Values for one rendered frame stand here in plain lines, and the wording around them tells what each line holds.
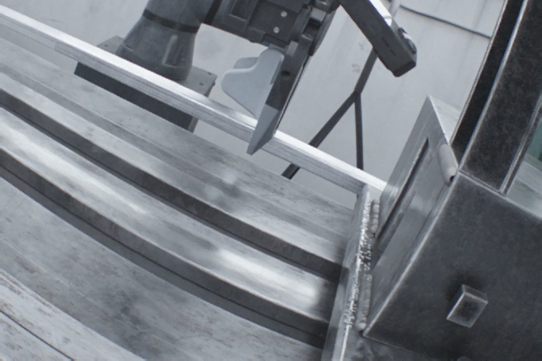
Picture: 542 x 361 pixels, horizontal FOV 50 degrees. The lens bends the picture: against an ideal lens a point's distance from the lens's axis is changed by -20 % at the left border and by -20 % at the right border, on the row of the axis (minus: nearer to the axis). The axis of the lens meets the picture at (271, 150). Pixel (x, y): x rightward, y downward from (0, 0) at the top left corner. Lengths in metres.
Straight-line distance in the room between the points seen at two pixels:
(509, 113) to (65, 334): 0.23
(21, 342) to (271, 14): 0.39
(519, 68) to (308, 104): 1.99
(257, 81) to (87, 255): 0.27
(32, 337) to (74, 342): 0.02
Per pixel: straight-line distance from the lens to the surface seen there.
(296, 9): 0.55
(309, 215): 0.61
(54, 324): 0.29
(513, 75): 0.30
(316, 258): 0.52
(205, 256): 0.44
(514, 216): 0.32
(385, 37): 0.56
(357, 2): 0.56
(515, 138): 0.31
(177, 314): 0.36
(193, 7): 1.17
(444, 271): 0.32
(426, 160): 0.44
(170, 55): 1.18
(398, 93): 2.25
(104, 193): 0.46
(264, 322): 0.42
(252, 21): 0.57
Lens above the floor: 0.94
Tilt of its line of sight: 16 degrees down
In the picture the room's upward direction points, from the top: 25 degrees clockwise
